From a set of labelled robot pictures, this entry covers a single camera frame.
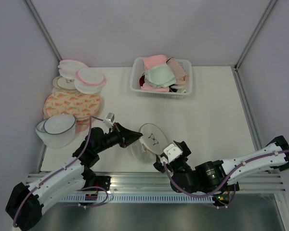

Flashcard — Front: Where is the right aluminium frame post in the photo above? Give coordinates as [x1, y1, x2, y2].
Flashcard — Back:
[234, 0, 279, 71]

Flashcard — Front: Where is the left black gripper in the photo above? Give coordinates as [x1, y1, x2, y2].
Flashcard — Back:
[95, 122, 143, 154]

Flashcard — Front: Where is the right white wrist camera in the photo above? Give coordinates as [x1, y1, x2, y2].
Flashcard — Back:
[160, 143, 183, 164]

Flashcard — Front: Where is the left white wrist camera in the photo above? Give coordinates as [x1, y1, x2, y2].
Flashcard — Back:
[103, 113, 115, 128]

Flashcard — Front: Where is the pink trimmed mesh laundry bag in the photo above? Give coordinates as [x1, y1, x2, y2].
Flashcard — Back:
[74, 67, 106, 94]

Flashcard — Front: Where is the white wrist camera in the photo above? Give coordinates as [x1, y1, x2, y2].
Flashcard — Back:
[103, 113, 115, 128]
[160, 143, 183, 164]

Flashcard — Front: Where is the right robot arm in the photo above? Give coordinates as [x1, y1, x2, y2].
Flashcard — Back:
[154, 136, 289, 198]

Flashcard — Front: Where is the aluminium mounting rail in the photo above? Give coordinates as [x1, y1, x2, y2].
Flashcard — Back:
[24, 171, 286, 193]

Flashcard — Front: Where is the purple cable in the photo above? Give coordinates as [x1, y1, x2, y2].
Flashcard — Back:
[12, 115, 104, 228]
[162, 149, 289, 199]

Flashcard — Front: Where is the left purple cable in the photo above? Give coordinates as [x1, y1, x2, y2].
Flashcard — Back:
[12, 115, 104, 228]

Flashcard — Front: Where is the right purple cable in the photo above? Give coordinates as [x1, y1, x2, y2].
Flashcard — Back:
[162, 149, 289, 199]

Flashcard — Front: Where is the aluminium frame post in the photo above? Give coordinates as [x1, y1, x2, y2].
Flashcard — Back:
[23, 0, 62, 62]
[234, 0, 279, 71]

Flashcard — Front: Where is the carrot print laundry bag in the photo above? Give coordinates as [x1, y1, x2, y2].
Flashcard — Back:
[43, 91, 101, 121]

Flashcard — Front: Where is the pink trimmed bag at back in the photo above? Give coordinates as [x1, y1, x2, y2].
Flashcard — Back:
[58, 59, 88, 79]

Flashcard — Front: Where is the beige trimmed mesh laundry bag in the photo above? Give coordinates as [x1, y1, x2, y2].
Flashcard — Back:
[131, 123, 169, 164]

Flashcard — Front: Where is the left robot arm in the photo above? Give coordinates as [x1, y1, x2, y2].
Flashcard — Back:
[5, 123, 142, 231]

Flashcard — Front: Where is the white slotted cable duct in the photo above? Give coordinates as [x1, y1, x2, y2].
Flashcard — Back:
[60, 193, 214, 204]

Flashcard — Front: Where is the left aluminium frame post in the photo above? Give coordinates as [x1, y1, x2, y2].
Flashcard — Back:
[23, 0, 62, 62]

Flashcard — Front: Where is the beige flat laundry bag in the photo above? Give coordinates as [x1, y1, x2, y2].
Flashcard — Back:
[53, 76, 76, 90]

